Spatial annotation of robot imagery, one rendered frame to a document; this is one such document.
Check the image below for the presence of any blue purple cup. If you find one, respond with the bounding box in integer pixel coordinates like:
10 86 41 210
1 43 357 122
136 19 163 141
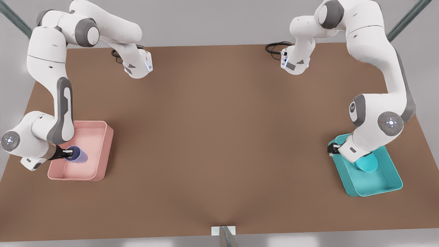
66 146 88 164

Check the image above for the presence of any teal bowl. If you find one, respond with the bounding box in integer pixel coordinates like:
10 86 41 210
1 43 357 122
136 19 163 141
355 153 378 172

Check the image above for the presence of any pink rectangular box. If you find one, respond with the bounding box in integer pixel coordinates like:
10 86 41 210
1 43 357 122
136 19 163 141
47 120 114 182

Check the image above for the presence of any teal rectangular box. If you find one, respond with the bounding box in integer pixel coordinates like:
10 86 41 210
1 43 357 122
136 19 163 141
328 133 403 197

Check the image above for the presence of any black cable loop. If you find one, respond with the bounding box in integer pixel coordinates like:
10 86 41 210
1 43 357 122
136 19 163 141
265 42 293 61
111 44 145 64

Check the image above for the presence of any silver frame post with foot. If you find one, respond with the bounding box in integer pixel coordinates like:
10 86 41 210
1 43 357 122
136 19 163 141
211 226 240 247

